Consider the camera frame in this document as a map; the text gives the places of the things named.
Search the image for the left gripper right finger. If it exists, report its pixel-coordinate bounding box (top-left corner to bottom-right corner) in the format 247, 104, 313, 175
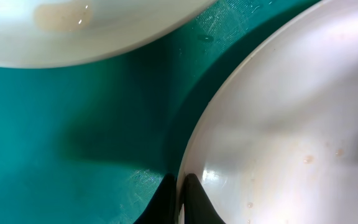
180, 174, 225, 224

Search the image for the teal plastic serving tray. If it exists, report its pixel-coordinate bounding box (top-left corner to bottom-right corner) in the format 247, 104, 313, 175
0, 0, 313, 223

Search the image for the white plate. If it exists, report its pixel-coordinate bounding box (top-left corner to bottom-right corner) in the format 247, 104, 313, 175
0, 0, 214, 68
178, 0, 358, 223

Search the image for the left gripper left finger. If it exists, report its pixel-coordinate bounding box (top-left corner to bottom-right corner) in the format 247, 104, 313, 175
134, 174, 177, 224

